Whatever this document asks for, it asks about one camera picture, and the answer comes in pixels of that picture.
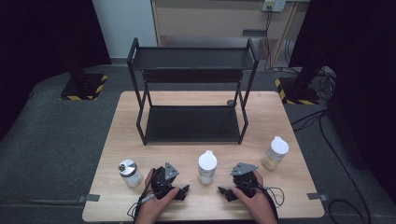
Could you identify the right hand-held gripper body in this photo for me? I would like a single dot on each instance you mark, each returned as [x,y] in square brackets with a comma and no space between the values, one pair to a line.
[246,183]

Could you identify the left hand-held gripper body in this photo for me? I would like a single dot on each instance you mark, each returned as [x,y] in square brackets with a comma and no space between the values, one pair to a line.
[162,180]

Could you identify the white-lidded jar white contents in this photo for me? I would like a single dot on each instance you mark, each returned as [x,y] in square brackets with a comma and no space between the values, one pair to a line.
[207,165]

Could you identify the silver-lidded glass jar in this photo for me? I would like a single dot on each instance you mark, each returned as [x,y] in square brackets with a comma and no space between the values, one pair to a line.
[130,174]

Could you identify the white-lidded jar yellowish contents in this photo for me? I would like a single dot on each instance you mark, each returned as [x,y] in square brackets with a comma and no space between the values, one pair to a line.
[275,152]

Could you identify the black metal two-tier shelf rack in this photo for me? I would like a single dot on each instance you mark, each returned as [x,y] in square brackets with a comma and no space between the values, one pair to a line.
[190,124]

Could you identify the person's right hand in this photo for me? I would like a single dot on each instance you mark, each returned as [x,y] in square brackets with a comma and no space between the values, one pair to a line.
[258,205]

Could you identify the person's left hand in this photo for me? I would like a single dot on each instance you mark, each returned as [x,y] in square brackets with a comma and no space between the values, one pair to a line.
[154,208]

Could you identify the grey tape strip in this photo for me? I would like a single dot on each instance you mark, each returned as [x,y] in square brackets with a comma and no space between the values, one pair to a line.
[90,198]
[317,196]

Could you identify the small grey round cap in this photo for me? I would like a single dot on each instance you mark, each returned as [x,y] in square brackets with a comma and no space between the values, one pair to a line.
[231,103]

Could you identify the black stand base hazard-striped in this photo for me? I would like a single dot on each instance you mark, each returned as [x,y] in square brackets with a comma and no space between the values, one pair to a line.
[82,88]
[297,93]

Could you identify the dark curtain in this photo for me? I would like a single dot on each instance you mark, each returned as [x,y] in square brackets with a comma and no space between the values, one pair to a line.
[358,62]
[40,46]

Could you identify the light wooden cabinet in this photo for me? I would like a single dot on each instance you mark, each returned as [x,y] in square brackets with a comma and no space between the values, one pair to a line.
[211,21]

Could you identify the white wall power socket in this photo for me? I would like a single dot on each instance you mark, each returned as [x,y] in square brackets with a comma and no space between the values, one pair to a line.
[274,5]

